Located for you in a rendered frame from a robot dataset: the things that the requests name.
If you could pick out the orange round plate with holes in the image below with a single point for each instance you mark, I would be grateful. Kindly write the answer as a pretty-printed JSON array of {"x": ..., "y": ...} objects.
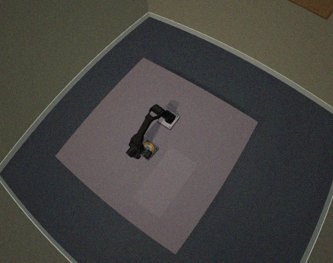
[{"x": 149, "y": 145}]

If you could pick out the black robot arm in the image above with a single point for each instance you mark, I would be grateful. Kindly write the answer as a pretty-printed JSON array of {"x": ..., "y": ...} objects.
[{"x": 137, "y": 139}]

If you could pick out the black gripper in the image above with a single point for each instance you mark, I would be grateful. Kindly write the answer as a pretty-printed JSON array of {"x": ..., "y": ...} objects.
[{"x": 146, "y": 154}]

